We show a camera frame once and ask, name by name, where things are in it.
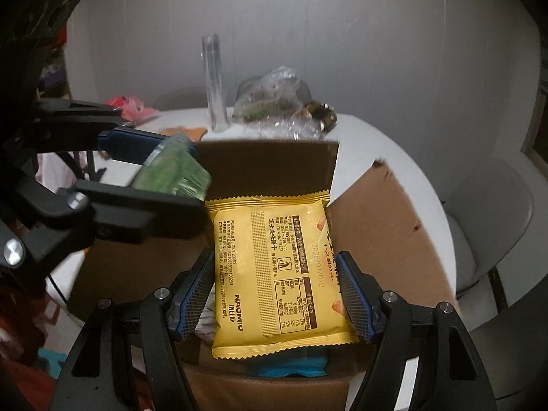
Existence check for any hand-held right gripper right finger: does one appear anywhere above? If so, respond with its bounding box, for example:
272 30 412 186
334 251 497 411

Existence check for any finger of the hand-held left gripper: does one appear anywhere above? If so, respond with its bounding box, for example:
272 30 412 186
26 99 163 165
0 181 206 279

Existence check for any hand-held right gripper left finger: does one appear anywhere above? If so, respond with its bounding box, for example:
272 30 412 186
55 248 215 411

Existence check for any green snack packet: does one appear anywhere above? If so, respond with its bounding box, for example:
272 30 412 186
130 134 213 200

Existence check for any brown cardboard box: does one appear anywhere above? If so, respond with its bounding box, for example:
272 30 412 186
68 139 457 411

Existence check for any yellow snack packet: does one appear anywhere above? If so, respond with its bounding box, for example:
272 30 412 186
204 192 359 360

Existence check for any blue snack packet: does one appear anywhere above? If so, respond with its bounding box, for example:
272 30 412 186
246 346 330 378

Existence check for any pink plastic bag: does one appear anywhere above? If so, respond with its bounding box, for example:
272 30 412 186
105 95 160 123

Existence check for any wooden coaster with dark disc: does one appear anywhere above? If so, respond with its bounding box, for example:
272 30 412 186
158 125 209 142

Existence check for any clear film roll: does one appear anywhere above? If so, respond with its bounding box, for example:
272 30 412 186
201 33 230 133

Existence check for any clear bag of vegetables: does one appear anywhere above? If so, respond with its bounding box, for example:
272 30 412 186
231 66 313 123

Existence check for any crumpled clear plastic wrap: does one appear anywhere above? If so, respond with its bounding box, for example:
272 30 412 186
252 119 327 142

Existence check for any person's red clothing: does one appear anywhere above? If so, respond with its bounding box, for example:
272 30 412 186
0 283 66 411

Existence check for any gold crumpled wrapper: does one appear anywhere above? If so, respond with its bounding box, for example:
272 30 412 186
300 100 339 134

